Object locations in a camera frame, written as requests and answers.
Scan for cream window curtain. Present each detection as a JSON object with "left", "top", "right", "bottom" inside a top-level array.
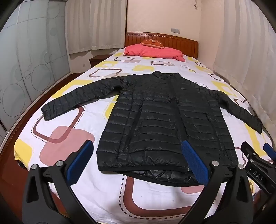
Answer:
[
  {"left": 213, "top": 0, "right": 276, "bottom": 130},
  {"left": 65, "top": 0, "right": 127, "bottom": 54}
]

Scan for black puffer jacket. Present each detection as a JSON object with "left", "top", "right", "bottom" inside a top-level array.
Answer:
[{"left": 41, "top": 71, "right": 263, "bottom": 187}]

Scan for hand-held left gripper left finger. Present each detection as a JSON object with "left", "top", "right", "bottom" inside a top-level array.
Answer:
[{"left": 22, "top": 140, "right": 95, "bottom": 224}]

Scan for orange cushion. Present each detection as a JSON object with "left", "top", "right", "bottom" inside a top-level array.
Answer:
[{"left": 140, "top": 39, "right": 165, "bottom": 47}]

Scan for frosted glass wardrobe doors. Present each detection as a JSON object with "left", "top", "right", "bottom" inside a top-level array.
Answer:
[{"left": 0, "top": 0, "right": 71, "bottom": 149}]

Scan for pink quilt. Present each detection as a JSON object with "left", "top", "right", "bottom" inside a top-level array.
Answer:
[{"left": 123, "top": 44, "right": 185, "bottom": 62}]

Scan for bed with patterned sheet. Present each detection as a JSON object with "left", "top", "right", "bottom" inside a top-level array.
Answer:
[{"left": 14, "top": 46, "right": 274, "bottom": 224}]

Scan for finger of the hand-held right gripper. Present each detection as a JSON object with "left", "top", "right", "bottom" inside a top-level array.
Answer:
[
  {"left": 263, "top": 143, "right": 276, "bottom": 161},
  {"left": 241, "top": 141, "right": 274, "bottom": 170}
]

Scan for wooden bed frame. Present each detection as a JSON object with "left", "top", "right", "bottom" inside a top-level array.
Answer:
[{"left": 4, "top": 32, "right": 199, "bottom": 224}]

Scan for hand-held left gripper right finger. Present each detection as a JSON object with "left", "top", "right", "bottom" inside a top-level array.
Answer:
[{"left": 182, "top": 140, "right": 255, "bottom": 224}]

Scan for wooden nightstand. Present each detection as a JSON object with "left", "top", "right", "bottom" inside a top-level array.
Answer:
[{"left": 89, "top": 54, "right": 112, "bottom": 68}]

